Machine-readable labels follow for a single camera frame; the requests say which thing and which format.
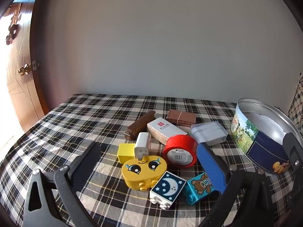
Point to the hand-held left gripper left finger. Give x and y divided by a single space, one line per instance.
85 163

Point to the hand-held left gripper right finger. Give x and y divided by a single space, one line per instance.
210 165

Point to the yellow face toy block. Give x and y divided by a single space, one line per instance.
142 172

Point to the white moon toy block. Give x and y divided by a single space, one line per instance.
168 185

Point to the brass door knob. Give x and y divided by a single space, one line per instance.
24 69

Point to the white charger plug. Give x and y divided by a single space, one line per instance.
142 144

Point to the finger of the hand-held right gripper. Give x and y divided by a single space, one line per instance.
293 149

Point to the plaid pillow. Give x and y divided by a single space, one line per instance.
297 108

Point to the white paper tin liner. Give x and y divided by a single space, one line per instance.
265 125

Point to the clear plastic box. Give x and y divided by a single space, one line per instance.
208 132

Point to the teal bear toy block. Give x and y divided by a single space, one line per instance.
198 186

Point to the plaid bedsheet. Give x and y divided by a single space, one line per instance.
71 123

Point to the wooden door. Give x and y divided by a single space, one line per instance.
21 94

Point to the metal door latch plate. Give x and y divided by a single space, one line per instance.
36 65

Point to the brown door ornament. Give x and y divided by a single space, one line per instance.
14 21

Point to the red round container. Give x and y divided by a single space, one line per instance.
180 146

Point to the round printed metal tin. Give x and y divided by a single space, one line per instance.
260 151

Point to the long white cardboard box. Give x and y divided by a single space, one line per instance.
161 127

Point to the brown wooden brush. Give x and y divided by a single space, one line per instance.
139 125

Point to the plain yellow toy block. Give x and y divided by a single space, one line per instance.
125 152

